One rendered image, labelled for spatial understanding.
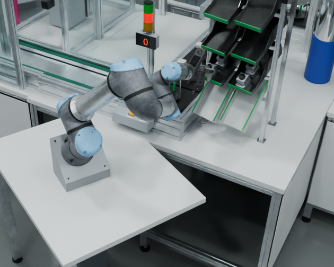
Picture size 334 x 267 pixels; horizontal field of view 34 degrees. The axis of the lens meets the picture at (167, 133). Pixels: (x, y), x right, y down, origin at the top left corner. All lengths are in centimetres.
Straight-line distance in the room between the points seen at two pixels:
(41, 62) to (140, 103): 147
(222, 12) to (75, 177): 98
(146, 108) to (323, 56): 155
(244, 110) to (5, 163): 117
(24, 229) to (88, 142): 140
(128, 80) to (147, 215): 67
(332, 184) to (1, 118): 202
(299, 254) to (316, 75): 108
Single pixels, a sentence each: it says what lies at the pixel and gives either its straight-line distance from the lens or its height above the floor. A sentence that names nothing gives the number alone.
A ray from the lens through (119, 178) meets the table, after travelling 254.
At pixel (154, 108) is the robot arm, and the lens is 199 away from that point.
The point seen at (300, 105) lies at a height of 86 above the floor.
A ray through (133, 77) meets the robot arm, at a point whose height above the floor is 153.
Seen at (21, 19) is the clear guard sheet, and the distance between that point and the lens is 388.
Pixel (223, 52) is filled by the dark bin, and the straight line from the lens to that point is 253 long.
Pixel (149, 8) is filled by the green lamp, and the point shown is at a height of 139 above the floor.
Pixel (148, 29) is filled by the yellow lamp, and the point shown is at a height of 128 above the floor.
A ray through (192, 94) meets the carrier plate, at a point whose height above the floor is 97.
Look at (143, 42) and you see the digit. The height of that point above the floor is 119.
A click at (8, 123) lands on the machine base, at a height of 59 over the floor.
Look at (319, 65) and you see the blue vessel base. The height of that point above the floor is 98.
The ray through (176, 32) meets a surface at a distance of 379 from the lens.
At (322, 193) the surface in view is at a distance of 348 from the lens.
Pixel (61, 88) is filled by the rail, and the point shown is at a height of 93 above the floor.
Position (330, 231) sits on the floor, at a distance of 367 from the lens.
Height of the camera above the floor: 256
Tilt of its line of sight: 37 degrees down
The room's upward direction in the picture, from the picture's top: 2 degrees clockwise
